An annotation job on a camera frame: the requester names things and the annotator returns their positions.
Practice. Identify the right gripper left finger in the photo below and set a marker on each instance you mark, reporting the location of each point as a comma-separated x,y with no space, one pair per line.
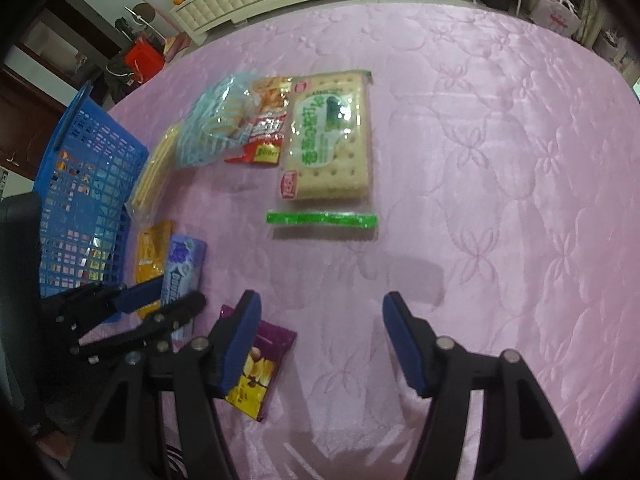
124,437

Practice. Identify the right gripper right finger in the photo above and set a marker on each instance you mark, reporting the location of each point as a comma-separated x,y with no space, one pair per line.
520,436

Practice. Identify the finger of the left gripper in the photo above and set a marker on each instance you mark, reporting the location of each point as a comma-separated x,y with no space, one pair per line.
157,328
139,296

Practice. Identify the orange yellow snack pouch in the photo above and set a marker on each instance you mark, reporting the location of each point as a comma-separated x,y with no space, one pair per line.
152,250

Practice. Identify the blue gum pack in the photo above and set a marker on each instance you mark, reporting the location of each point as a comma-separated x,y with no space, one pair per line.
183,268

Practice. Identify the clear wafer cracker pack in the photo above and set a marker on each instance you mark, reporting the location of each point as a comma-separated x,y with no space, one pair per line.
150,186

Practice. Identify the purple chip packet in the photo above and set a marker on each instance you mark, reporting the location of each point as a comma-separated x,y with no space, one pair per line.
252,393

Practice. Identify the light blue clear snack bag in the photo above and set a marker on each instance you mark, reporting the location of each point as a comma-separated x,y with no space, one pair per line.
219,122

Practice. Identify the red peanut snack bag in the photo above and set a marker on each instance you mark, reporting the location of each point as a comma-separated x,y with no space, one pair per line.
266,134

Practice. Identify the green cracker pack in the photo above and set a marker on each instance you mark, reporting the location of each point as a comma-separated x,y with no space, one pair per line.
326,168

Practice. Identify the blue plastic basket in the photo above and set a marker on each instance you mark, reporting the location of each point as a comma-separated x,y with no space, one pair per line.
85,179

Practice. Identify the dark backpack on floor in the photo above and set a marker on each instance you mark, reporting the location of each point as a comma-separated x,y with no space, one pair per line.
119,78

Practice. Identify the red shopping bag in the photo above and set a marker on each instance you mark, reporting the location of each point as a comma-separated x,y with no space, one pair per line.
144,61

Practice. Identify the pink quilted tablecloth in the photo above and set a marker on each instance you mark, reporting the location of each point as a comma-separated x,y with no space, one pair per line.
506,184

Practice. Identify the pink tote bag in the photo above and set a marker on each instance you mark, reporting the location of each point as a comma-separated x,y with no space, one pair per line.
560,16

